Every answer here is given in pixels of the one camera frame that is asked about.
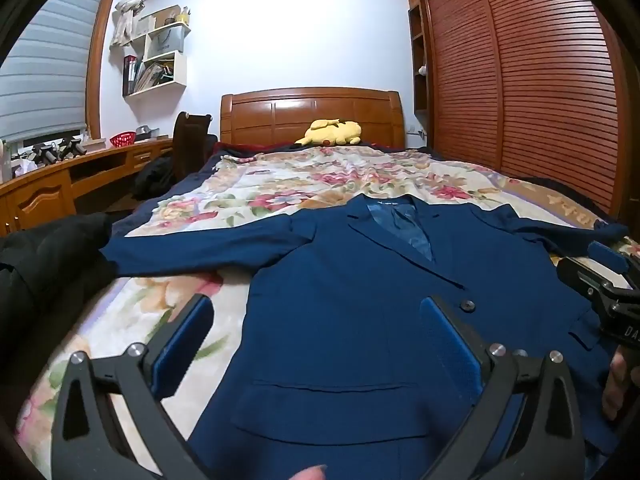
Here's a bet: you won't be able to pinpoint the blue suit jacket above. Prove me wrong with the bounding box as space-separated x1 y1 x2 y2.
100 195 631 480

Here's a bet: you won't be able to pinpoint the black clothing pile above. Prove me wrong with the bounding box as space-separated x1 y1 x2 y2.
0 211 117 411

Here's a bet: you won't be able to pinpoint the dark chair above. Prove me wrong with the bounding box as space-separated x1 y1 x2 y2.
172 111 212 187

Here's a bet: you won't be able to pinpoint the wooden louvered wardrobe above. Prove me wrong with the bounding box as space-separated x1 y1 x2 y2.
404 0 632 221

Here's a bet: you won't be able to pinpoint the grey paper bag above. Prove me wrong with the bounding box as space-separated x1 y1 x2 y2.
149 25 187 58

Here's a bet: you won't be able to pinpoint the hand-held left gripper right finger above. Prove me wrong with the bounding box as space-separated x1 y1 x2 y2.
420 296 586 480

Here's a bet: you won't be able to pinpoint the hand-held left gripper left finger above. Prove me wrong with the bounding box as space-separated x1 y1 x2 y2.
50 294 216 480

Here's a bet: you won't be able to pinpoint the white plastic bag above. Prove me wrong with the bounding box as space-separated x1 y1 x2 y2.
10 157 40 179

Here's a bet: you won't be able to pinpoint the tied beige curtain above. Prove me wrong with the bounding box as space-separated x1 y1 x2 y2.
108 0 162 52

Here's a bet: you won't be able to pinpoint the grey window blind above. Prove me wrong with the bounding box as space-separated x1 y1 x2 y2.
0 0 115 145

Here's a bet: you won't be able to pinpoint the black clothes beside chair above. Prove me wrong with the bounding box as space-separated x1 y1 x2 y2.
131 154 177 199

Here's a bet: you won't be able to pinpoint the row of books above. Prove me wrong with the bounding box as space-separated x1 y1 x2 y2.
137 59 177 93

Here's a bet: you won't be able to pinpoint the wooden bed headboard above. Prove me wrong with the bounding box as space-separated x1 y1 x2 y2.
220 87 406 152

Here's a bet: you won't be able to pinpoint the yellow plush toy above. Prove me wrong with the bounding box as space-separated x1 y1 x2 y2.
294 118 363 147

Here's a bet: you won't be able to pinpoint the floral blanket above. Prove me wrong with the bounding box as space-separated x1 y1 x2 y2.
15 144 640 480

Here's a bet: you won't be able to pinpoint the black binder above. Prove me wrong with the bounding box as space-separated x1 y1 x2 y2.
123 54 139 97

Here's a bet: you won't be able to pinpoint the person's right hand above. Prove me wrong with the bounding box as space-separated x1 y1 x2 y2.
601 347 640 422

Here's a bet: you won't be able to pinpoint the white wall shelf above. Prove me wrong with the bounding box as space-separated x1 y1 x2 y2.
122 21 193 99

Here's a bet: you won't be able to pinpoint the wooden desk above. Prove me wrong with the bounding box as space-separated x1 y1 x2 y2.
0 136 177 237

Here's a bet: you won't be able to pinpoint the person's left hand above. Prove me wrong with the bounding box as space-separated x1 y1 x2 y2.
287 465 329 480

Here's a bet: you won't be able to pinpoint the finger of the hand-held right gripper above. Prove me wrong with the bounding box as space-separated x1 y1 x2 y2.
588 241 633 275
556 256 632 306

